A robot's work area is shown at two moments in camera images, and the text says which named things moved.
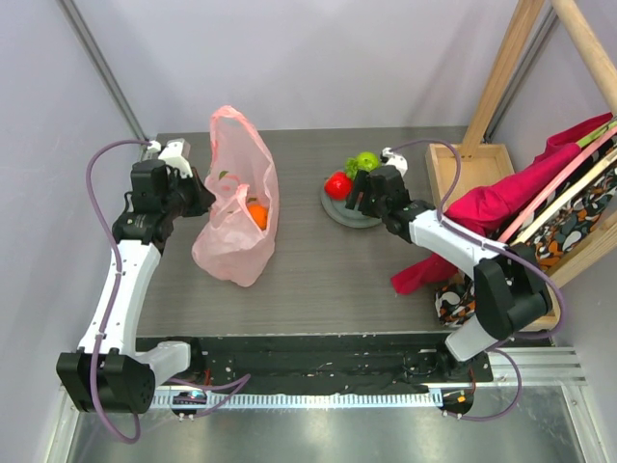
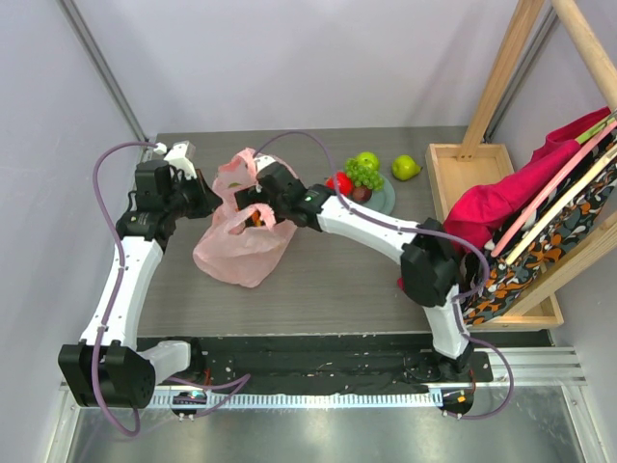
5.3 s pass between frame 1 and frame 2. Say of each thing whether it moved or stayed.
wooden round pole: stayed
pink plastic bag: moved
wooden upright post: stayed
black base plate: stayed
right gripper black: moved
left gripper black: stayed
